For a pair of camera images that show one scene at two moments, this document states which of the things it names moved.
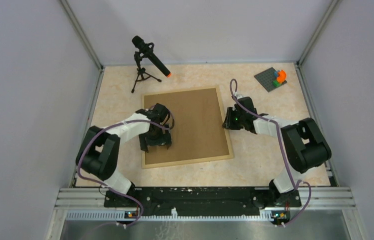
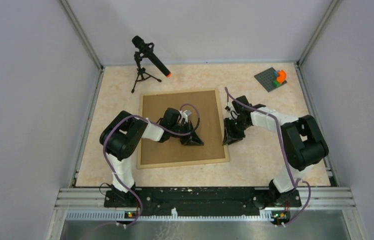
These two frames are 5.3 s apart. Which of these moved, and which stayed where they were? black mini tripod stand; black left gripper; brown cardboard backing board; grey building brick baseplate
Moved: black left gripper
Stayed: black mini tripod stand; brown cardboard backing board; grey building brick baseplate
